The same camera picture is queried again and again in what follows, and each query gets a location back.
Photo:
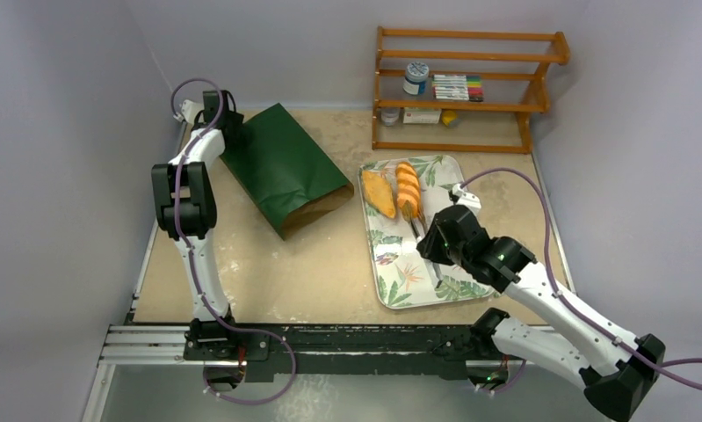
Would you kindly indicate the fake baguette bread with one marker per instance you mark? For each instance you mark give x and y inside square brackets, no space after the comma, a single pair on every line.
[409,192]

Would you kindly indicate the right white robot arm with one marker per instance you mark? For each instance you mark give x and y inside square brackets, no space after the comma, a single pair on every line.
[611,365]

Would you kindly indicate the orange wooden shelf rack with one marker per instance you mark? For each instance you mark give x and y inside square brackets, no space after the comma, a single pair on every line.
[534,100]

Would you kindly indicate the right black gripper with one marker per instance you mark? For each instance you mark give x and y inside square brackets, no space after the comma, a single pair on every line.
[436,242]

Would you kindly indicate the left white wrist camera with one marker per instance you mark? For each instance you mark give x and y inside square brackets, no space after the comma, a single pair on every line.
[189,111]

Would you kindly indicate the small grey jar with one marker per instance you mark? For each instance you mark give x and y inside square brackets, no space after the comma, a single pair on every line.
[389,116]

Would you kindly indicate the leaf pattern serving tray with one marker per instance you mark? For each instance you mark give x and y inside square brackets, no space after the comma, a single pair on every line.
[403,278]

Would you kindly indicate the coloured marker set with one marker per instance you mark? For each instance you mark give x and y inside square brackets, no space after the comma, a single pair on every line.
[458,88]

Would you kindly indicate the small yellow object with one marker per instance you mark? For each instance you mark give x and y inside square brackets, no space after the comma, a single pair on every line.
[450,118]

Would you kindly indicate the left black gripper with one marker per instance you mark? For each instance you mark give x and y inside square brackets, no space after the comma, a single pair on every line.
[236,123]

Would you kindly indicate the yellow fake bread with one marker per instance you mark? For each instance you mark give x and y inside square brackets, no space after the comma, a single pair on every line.
[378,193]

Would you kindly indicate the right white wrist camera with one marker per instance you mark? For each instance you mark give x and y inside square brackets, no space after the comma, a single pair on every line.
[460,196]

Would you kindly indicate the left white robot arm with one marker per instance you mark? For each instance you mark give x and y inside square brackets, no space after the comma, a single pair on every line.
[186,210]

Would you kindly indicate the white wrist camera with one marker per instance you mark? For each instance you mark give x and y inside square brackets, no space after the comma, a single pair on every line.
[460,196]
[189,111]

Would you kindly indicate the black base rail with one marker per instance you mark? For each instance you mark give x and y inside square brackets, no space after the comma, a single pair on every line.
[259,352]

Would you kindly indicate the metal tongs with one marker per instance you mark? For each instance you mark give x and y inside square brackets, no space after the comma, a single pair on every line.
[429,244]

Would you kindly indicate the white jar blue lid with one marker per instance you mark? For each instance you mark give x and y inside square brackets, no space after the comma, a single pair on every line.
[416,77]

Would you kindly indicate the green paper bag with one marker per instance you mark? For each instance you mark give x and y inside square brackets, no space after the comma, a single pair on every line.
[286,174]

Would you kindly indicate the white small box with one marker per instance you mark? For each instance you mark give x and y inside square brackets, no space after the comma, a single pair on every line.
[418,115]

